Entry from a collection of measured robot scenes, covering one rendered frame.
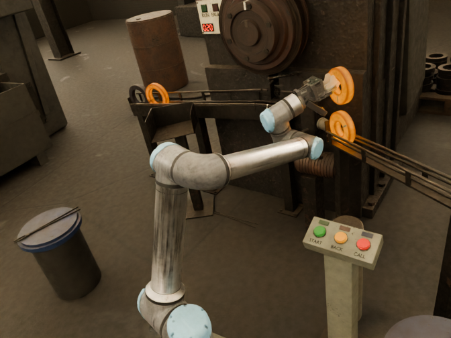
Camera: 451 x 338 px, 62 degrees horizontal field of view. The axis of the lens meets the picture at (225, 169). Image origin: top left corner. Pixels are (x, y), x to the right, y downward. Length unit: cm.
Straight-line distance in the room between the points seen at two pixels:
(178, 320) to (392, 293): 103
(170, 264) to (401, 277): 115
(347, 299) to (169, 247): 66
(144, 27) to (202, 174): 367
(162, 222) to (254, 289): 83
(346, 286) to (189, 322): 56
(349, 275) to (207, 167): 62
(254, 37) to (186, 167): 91
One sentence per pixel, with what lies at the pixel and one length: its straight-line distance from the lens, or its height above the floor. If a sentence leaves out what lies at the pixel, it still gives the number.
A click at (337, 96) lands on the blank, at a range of 171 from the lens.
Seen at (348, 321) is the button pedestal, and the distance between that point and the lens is 160.
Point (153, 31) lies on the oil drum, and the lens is 471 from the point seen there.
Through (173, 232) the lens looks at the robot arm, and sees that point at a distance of 134.
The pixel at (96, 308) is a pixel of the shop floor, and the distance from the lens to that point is 221.
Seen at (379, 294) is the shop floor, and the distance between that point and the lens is 198.
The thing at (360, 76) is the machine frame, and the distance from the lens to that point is 193.
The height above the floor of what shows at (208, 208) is 1.
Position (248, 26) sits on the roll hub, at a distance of 188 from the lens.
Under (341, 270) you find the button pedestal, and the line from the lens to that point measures 140.
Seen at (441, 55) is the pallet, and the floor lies 26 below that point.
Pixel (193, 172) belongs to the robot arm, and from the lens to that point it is 116.
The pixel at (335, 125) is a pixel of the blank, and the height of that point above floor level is 71.
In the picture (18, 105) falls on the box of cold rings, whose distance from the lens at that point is 379.
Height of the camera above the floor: 152
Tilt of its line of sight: 31 degrees down
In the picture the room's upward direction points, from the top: 11 degrees counter-clockwise
